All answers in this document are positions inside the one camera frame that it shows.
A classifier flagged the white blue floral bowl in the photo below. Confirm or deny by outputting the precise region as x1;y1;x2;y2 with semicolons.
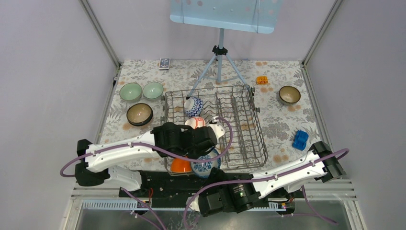
190;148;221;179

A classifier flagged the light blue tripod stand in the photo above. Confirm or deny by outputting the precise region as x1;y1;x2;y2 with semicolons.
186;28;248;99

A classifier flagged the blue white zigzag bowl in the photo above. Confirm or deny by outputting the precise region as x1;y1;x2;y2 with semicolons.
184;97;203;117

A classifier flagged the grey wire dish rack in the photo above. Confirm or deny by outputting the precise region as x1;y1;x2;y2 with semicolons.
161;84;270;176

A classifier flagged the small yellow orange toy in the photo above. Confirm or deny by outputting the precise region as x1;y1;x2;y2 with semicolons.
256;76;269;85

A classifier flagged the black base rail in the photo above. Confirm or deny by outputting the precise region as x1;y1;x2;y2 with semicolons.
119;171;303;208

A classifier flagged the pink speckled bowl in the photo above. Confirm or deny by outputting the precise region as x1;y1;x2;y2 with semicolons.
126;103;153;127

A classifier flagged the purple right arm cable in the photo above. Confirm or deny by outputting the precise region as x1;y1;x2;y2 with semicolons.
182;148;350;230

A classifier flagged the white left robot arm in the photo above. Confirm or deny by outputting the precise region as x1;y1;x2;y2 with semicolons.
74;122;225;197

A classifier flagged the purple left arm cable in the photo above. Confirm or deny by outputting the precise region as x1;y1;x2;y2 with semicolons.
59;116;234;230

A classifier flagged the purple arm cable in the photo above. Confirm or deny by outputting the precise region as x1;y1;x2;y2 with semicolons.
182;148;350;230
59;116;234;230

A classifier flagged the white red patterned bowl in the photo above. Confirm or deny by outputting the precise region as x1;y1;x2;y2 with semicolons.
184;116;206;129

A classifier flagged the blue plastic toy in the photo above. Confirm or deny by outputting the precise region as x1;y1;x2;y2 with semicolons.
292;130;309;151

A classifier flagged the pale green checkered bowl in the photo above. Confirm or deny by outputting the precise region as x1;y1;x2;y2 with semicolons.
142;82;164;101

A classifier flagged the playing card box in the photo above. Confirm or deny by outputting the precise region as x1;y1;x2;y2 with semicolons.
158;58;171;70

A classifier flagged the orange bowl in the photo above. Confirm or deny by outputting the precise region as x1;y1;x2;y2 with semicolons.
170;158;192;173

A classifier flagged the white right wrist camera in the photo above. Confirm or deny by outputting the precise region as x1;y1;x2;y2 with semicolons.
186;196;200;212

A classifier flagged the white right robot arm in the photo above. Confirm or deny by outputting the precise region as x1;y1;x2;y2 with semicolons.
190;141;349;217

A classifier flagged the dark brown patterned bowl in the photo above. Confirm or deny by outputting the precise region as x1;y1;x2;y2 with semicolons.
278;85;301;105

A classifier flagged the light green bowl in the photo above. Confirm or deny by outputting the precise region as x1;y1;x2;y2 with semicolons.
119;83;142;103

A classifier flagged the light blue board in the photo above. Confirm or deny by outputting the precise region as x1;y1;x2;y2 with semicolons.
170;0;283;34

